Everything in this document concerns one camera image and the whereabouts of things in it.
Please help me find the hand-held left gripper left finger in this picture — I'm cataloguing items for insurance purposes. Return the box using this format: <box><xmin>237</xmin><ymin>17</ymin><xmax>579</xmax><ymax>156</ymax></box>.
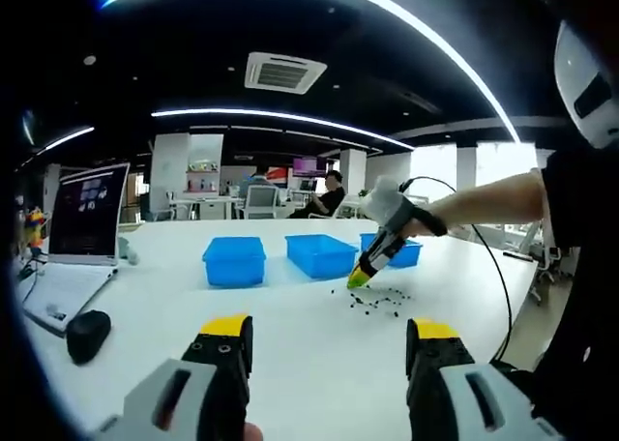
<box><xmin>95</xmin><ymin>313</ymin><xmax>254</xmax><ymax>441</ymax></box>

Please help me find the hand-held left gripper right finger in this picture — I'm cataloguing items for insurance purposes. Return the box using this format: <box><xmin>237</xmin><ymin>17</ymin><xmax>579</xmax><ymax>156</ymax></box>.
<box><xmin>405</xmin><ymin>316</ymin><xmax>566</xmax><ymax>441</ymax></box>

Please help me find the blue plastic bin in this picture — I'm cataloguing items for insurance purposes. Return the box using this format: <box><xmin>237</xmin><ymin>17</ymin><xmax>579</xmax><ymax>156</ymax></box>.
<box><xmin>284</xmin><ymin>233</ymin><xmax>360</xmax><ymax>280</ymax></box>
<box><xmin>359</xmin><ymin>232</ymin><xmax>424</xmax><ymax>270</ymax></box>
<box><xmin>201</xmin><ymin>236</ymin><xmax>268</xmax><ymax>288</ymax></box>

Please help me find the pile of black resistors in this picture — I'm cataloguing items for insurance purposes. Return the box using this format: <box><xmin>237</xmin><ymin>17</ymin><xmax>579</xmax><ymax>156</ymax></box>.
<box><xmin>331</xmin><ymin>285</ymin><xmax>415</xmax><ymax>319</ymax></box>

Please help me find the person's right hand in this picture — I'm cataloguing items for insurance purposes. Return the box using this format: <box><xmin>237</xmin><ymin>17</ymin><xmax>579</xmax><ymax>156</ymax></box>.
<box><xmin>404</xmin><ymin>207</ymin><xmax>449</xmax><ymax>239</ymax></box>

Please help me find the black computer mouse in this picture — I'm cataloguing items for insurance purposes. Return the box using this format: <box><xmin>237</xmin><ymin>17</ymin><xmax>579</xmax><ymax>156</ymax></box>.
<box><xmin>66</xmin><ymin>309</ymin><xmax>112</xmax><ymax>365</ymax></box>

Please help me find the white mesh office chair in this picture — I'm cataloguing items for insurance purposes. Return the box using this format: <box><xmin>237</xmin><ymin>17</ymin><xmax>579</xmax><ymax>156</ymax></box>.
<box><xmin>244</xmin><ymin>185</ymin><xmax>281</xmax><ymax>220</ymax></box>

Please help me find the small grey cloth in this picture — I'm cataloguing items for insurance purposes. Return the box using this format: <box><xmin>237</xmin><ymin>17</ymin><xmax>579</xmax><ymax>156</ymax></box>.
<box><xmin>118</xmin><ymin>236</ymin><xmax>140</xmax><ymax>266</ymax></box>

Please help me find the person's black shirt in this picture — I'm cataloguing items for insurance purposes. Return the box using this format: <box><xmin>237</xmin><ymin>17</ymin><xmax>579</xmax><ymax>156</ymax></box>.
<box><xmin>487</xmin><ymin>148</ymin><xmax>619</xmax><ymax>441</ymax></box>

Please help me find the ceiling air conditioner vent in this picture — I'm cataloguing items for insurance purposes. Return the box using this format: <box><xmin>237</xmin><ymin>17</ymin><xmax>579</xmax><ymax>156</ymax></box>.
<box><xmin>244</xmin><ymin>51</ymin><xmax>328</xmax><ymax>96</ymax></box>

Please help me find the white display shelf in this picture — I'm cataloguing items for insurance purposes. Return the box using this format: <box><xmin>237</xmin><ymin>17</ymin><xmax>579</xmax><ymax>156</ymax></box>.
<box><xmin>186</xmin><ymin>133</ymin><xmax>224</xmax><ymax>195</ymax></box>

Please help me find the white laptop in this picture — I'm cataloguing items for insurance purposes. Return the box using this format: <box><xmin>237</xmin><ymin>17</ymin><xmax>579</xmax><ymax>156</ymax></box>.
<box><xmin>23</xmin><ymin>162</ymin><xmax>132</xmax><ymax>336</ymax></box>

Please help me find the colourful toy figure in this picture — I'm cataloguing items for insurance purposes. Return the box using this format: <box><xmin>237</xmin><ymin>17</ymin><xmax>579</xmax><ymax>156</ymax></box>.
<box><xmin>26</xmin><ymin>207</ymin><xmax>49</xmax><ymax>251</ymax></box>

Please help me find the short ceiling light strip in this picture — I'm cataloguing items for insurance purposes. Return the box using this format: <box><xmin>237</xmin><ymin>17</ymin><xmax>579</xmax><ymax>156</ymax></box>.
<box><xmin>36</xmin><ymin>126</ymin><xmax>96</xmax><ymax>157</ymax></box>

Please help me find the pink wall monitor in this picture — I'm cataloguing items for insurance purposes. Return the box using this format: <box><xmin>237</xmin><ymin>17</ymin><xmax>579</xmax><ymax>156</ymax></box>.
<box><xmin>292</xmin><ymin>156</ymin><xmax>328</xmax><ymax>177</ymax></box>

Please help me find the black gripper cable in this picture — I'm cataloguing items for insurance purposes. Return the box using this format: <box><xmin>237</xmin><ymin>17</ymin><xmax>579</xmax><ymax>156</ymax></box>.
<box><xmin>398</xmin><ymin>175</ymin><xmax>514</xmax><ymax>365</ymax></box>

